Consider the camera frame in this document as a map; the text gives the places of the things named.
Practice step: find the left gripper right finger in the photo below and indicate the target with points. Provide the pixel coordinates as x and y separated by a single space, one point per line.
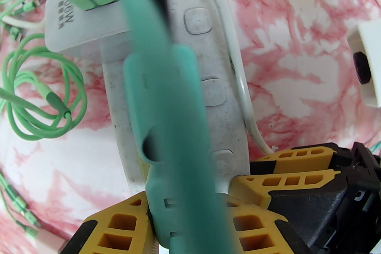
256 232

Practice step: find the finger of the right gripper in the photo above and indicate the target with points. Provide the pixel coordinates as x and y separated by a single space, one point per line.
273 162
256 187

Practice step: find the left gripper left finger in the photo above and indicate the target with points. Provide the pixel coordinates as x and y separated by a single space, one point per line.
119 226

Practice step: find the white power strip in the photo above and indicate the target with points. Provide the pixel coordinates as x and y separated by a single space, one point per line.
193 53

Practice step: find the white charger brick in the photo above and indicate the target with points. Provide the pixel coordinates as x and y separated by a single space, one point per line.
74 35

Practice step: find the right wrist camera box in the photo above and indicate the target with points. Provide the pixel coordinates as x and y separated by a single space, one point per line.
369 38

